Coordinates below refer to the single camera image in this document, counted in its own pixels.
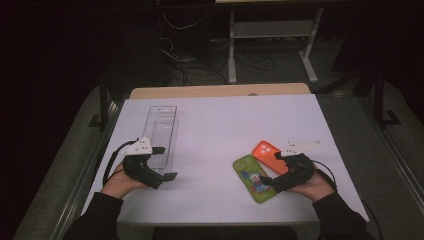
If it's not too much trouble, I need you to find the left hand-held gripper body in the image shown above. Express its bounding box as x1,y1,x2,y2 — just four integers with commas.
121,137,166,190

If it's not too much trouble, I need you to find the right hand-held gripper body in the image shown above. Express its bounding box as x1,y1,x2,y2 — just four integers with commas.
271,139,323,194

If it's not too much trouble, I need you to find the orange phone case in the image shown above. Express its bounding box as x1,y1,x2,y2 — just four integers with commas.
251,140,289,176

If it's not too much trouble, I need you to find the green cartoon phone case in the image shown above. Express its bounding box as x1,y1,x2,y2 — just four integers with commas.
232,154,278,204

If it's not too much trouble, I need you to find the clear plastic tray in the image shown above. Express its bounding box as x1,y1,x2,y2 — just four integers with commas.
141,105,180,176

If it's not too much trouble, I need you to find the person's right hand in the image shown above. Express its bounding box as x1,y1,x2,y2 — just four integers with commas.
288,161,335,203

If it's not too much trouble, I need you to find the person's left hand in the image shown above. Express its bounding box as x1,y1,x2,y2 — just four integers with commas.
100,164,148,200

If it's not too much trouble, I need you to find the black metal stand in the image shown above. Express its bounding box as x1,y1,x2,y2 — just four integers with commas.
373,63,402,129
88,74,113,132

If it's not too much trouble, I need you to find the light wooden board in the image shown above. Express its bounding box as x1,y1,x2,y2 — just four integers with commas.
129,83,312,100

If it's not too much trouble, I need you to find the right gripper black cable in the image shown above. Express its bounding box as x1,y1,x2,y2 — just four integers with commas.
313,159,384,240

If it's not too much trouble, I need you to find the metal table rail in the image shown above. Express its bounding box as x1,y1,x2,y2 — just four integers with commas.
358,96,424,214
49,99,124,240

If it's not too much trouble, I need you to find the tangle of floor cables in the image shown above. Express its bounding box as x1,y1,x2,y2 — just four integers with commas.
159,13,301,86

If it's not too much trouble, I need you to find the white metal desk frame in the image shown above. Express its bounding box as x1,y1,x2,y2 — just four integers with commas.
227,7,324,84

